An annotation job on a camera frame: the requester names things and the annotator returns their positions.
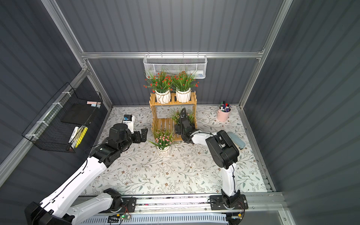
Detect pink flower pot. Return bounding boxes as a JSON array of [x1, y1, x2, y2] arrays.
[[171, 110, 195, 125], [150, 130, 174, 157]]

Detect red flower pot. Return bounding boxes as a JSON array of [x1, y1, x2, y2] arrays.
[[144, 70, 173, 104], [172, 71, 199, 103]]

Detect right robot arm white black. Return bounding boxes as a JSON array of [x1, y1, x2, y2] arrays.
[[176, 108, 248, 210]]

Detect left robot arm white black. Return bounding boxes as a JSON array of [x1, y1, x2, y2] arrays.
[[24, 123, 148, 225]]

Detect wooden two-tier plant rack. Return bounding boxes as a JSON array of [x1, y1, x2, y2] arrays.
[[149, 91, 197, 141]]

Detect pink pen holder cup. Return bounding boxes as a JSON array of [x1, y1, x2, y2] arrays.
[[217, 109, 231, 122]]

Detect floral table mat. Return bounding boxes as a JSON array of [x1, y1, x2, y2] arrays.
[[82, 106, 267, 196]]

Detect pens in pink cup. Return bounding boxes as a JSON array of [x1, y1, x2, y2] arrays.
[[219, 101, 232, 113]]

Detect yellow item in black basket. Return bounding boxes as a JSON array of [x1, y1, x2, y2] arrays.
[[71, 126, 88, 149]]

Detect pink blue sticky notes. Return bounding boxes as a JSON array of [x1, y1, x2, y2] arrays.
[[87, 101, 101, 108]]

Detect white marker in black basket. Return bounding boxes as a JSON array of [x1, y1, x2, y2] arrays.
[[69, 126, 79, 143]]

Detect black notebook in basket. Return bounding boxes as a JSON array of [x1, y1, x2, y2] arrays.
[[61, 104, 97, 126]]

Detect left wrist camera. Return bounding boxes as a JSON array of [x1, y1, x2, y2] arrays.
[[122, 114, 135, 134]]

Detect white wire mesh basket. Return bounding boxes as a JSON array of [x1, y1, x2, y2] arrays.
[[143, 54, 208, 79]]

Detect black wire wall basket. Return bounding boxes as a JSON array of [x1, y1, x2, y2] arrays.
[[22, 79, 108, 153]]

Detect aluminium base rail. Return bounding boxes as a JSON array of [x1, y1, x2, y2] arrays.
[[53, 192, 296, 225]]

